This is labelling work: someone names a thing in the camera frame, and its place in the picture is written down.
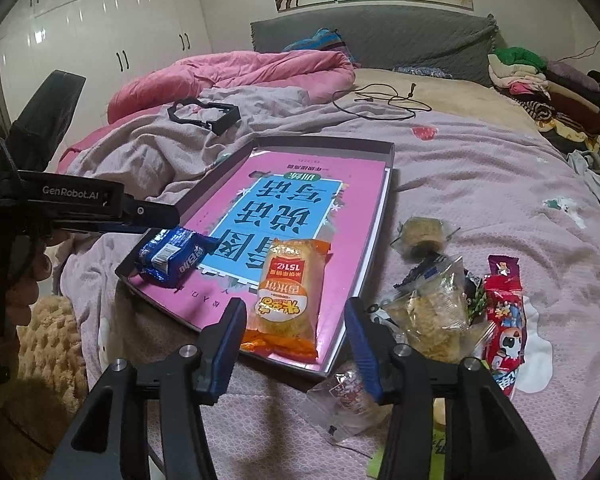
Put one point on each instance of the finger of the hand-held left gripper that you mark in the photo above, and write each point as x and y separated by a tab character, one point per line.
100	226
152	211

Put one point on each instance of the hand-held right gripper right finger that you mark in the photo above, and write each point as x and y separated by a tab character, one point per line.
362	355

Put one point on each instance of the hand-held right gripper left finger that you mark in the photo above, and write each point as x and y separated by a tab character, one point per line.
227	345

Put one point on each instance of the blue snack packet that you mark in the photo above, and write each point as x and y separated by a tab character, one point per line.
167	255

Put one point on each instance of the clear packet of flaky snack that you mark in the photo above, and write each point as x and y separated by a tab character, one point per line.
430	317

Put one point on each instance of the orange and clear snack packet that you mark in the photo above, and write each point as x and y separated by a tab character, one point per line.
287	292

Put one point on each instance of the red cartoon snack packet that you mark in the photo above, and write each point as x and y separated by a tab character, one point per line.
505	330

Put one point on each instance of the purple shallow cardboard box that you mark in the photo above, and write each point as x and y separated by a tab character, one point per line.
290	160

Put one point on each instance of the person's left hand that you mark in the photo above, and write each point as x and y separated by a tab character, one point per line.
37	267

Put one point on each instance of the clear packet with red print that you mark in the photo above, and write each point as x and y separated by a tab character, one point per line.
345	395

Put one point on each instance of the yellow and green snack packet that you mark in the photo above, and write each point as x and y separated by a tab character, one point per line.
442	410

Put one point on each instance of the tan fluffy rug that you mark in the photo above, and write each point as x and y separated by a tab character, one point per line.
45	345

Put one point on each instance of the clear packet with round cake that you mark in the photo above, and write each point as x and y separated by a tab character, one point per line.
422	235

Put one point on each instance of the pink book with blue title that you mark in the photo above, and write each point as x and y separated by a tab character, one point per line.
300	195

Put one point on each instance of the pink duvet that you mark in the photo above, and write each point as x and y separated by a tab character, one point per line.
260	72

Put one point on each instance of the white glossy wardrobe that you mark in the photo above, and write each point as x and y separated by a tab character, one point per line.
105	20

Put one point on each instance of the lavender bedsheet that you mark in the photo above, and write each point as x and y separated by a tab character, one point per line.
480	175

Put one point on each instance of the teal knitted cloth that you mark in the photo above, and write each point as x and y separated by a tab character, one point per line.
320	40

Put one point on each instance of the beige blanket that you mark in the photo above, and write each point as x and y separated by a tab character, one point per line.
460	95

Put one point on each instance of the white crumpled cloth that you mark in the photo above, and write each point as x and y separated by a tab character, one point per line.
595	180

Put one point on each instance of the grey quilted headboard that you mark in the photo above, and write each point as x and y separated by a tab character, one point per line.
395	37

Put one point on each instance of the pile of folded clothes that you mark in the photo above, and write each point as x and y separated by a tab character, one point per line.
555	90

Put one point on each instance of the black plastic frame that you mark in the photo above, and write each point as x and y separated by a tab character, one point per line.
220	117

